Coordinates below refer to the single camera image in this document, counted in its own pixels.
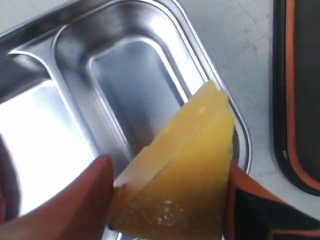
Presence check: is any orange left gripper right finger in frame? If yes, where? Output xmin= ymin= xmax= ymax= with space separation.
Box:
xmin=223 ymin=162 xmax=320 ymax=240

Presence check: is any stainless steel lunch box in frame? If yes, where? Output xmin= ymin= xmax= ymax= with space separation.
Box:
xmin=0 ymin=0 xmax=252 ymax=240

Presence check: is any yellow cheese block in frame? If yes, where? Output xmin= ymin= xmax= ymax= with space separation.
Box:
xmin=108 ymin=81 xmax=234 ymax=240

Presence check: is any dark transparent lunch box lid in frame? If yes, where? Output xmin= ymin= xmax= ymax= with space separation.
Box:
xmin=272 ymin=0 xmax=320 ymax=196

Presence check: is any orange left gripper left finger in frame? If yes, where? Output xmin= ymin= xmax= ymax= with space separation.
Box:
xmin=0 ymin=155 xmax=113 ymax=240

